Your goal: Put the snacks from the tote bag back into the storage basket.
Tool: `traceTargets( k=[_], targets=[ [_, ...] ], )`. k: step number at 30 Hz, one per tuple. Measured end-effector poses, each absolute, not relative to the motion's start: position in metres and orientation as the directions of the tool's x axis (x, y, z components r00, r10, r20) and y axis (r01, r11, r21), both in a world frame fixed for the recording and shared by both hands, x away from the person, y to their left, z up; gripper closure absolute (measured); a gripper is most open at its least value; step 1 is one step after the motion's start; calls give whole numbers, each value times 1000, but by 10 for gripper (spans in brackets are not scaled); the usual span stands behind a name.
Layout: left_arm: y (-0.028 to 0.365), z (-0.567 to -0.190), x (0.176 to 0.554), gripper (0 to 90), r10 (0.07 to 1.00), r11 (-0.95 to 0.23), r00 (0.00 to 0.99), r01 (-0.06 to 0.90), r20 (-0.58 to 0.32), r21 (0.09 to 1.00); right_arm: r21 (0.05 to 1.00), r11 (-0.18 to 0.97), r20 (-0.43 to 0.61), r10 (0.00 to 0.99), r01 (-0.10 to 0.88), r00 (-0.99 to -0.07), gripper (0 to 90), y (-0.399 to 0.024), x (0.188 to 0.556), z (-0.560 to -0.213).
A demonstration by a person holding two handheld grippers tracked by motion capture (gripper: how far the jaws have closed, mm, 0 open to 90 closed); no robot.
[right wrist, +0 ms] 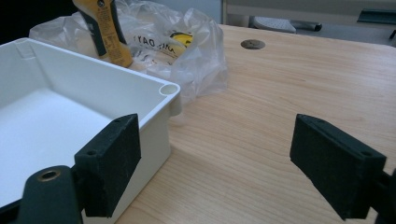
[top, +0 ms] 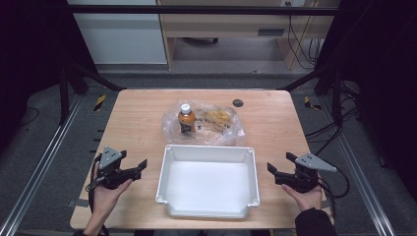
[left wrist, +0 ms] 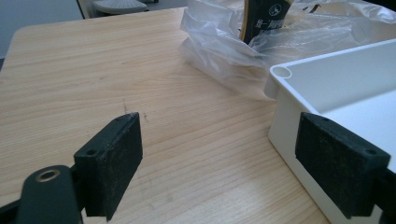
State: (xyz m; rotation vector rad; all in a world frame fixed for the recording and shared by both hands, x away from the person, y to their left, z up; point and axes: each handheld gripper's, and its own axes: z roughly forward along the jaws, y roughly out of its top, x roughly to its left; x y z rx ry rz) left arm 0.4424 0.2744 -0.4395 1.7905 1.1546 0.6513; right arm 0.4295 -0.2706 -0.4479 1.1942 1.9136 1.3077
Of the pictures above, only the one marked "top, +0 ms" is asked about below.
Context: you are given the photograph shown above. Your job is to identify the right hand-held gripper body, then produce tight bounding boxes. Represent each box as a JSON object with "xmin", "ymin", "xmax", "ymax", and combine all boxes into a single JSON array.
[{"xmin": 283, "ymin": 152, "xmax": 338, "ymax": 194}]

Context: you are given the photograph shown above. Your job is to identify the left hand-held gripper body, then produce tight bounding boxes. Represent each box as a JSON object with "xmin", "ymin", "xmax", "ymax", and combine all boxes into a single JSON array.
[{"xmin": 93, "ymin": 146, "xmax": 143, "ymax": 191}]

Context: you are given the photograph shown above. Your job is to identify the person's right hand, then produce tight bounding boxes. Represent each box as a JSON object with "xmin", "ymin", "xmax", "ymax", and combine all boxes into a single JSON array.
[{"xmin": 280, "ymin": 183, "xmax": 325, "ymax": 212}]

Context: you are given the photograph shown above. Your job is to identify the person's left hand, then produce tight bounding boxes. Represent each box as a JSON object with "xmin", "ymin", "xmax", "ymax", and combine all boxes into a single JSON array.
[{"xmin": 92, "ymin": 170, "xmax": 134, "ymax": 214}]

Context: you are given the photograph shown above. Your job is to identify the grey tape strip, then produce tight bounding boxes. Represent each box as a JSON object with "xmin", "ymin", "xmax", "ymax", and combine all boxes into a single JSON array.
[{"xmin": 66, "ymin": 198, "xmax": 90, "ymax": 208}]

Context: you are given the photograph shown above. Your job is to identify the yellow black floor tape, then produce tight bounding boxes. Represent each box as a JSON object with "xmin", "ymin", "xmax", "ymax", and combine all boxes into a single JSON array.
[
  {"xmin": 302, "ymin": 95, "xmax": 323, "ymax": 111},
  {"xmin": 92, "ymin": 93, "xmax": 108, "ymax": 113}
]

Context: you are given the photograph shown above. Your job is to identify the clear plastic bag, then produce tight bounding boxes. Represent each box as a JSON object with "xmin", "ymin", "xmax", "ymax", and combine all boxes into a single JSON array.
[{"xmin": 160, "ymin": 99, "xmax": 246, "ymax": 148}]

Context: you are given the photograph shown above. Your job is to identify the orange drink bottle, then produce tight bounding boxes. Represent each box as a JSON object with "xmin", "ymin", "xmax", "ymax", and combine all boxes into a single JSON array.
[{"xmin": 177, "ymin": 103, "xmax": 197, "ymax": 135}]

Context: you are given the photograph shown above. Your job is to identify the white plastic bin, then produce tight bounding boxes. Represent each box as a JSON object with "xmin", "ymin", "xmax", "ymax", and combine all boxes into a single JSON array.
[{"xmin": 154, "ymin": 144, "xmax": 261, "ymax": 219}]

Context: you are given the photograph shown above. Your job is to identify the yellow snack packet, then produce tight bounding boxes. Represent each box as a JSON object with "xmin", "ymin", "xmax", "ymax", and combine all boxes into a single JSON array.
[{"xmin": 204, "ymin": 108, "xmax": 234, "ymax": 124}]

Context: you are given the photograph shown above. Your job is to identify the white cabinet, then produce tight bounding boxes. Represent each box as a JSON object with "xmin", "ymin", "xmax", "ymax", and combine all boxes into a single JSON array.
[{"xmin": 66, "ymin": 0, "xmax": 168, "ymax": 66}]

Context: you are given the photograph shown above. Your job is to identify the black curtain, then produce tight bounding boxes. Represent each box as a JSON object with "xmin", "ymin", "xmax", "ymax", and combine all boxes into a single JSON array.
[
  {"xmin": 0, "ymin": 0, "xmax": 97, "ymax": 151},
  {"xmin": 315, "ymin": 0, "xmax": 417, "ymax": 198}
]

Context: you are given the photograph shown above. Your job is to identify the wooden desk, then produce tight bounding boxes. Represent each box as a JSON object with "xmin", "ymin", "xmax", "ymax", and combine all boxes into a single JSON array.
[{"xmin": 155, "ymin": 0, "xmax": 342, "ymax": 71}]

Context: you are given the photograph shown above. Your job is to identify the left hand-held gripper cable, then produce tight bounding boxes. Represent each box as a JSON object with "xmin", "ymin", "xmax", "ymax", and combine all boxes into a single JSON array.
[{"xmin": 85, "ymin": 153, "xmax": 111, "ymax": 236}]

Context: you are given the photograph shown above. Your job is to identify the hand-held gripper cable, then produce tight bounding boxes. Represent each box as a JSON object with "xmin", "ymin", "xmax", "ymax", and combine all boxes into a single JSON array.
[
  {"xmin": 317, "ymin": 166, "xmax": 351, "ymax": 217},
  {"xmin": 85, "ymin": 153, "xmax": 111, "ymax": 236}
]

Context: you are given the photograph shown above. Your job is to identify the right hand-held gripper cable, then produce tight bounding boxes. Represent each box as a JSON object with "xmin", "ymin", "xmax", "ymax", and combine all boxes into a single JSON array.
[{"xmin": 317, "ymin": 166, "xmax": 351, "ymax": 217}]

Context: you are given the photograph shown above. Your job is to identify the black floor cables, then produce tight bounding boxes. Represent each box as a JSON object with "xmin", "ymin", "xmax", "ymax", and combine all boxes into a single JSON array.
[{"xmin": 304, "ymin": 82, "xmax": 362, "ymax": 157}]

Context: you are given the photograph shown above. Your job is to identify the aluminium floor rail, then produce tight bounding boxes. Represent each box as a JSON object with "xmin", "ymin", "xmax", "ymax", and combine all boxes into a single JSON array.
[
  {"xmin": 321, "ymin": 97, "xmax": 398, "ymax": 236},
  {"xmin": 0, "ymin": 93, "xmax": 84, "ymax": 236}
]

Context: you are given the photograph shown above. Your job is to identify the black frame strut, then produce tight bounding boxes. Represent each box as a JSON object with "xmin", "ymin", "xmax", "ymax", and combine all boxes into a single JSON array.
[
  {"xmin": 277, "ymin": 63, "xmax": 345, "ymax": 128},
  {"xmin": 58, "ymin": 59, "xmax": 128, "ymax": 126}
]

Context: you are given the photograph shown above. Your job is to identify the black hanging cables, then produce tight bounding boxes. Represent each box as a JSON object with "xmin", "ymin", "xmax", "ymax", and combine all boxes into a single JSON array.
[{"xmin": 286, "ymin": 1, "xmax": 326, "ymax": 70}]

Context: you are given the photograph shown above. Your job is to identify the black horizontal frame bar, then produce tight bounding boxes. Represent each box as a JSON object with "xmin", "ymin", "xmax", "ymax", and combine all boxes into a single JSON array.
[{"xmin": 64, "ymin": 4, "xmax": 340, "ymax": 17}]

